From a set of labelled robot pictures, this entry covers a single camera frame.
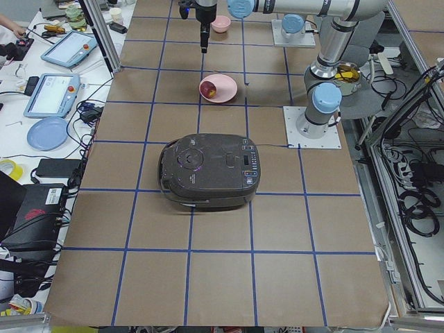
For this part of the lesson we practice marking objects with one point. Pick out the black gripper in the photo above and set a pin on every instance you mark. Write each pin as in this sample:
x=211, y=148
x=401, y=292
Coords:
x=204, y=15

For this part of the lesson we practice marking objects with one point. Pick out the small pink bowl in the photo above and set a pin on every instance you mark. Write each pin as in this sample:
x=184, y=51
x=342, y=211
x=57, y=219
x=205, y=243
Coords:
x=221, y=24

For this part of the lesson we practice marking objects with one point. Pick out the red apple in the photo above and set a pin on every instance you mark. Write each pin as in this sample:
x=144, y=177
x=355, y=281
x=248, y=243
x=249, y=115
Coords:
x=207, y=89

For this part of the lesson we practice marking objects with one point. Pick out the pink plate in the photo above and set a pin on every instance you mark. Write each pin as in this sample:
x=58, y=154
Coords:
x=225, y=85

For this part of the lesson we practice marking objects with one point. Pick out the glass bowl on stand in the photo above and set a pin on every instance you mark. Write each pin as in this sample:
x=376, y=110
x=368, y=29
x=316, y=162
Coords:
x=347, y=78

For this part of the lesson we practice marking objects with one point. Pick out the blue plate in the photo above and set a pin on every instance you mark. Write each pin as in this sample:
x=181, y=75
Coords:
x=47, y=134

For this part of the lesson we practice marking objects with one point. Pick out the blue teach pendant far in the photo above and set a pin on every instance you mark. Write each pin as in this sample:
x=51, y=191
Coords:
x=70, y=50

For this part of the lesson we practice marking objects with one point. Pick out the blue teach pendant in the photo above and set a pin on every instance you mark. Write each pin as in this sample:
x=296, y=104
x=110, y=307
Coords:
x=53, y=96
x=70, y=50

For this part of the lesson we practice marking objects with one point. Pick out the dark grey rice cooker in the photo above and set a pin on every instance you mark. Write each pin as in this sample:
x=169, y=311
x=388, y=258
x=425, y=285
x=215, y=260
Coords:
x=209, y=171

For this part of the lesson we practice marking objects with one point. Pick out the blue teach pendant near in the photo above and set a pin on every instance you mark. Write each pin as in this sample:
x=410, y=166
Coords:
x=53, y=96

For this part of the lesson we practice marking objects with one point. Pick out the black power brick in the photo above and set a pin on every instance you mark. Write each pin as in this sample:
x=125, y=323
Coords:
x=56, y=168

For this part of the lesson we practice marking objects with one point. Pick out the yellow tape roll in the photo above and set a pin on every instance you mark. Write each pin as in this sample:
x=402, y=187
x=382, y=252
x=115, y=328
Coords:
x=12, y=169

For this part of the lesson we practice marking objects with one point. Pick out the black laptop box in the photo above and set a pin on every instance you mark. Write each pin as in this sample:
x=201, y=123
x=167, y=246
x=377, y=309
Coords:
x=39, y=218

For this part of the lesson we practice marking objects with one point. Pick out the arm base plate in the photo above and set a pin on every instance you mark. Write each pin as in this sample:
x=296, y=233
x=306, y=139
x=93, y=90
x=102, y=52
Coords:
x=304, y=38
x=305, y=135

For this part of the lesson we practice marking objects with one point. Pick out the aluminium frame post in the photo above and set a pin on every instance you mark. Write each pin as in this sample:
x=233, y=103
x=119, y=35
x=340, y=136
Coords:
x=101, y=32

